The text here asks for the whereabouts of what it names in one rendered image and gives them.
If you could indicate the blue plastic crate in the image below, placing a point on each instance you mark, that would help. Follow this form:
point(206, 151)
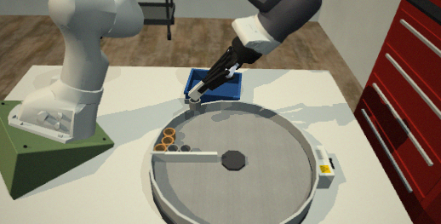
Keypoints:
point(229, 91)

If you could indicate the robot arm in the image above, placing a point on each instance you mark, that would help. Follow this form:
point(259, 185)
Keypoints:
point(66, 110)

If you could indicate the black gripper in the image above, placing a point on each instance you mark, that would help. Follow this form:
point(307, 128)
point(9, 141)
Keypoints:
point(222, 71)

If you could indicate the grey metal bushing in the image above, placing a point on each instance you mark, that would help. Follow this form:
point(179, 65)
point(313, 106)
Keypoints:
point(185, 148)
point(194, 105)
point(173, 148)

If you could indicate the grey round turning table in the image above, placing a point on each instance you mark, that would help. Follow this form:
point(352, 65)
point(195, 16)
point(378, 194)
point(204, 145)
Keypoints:
point(248, 165)

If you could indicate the bronze bushing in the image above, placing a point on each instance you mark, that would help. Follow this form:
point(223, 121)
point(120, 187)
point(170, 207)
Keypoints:
point(167, 139)
point(169, 132)
point(160, 147)

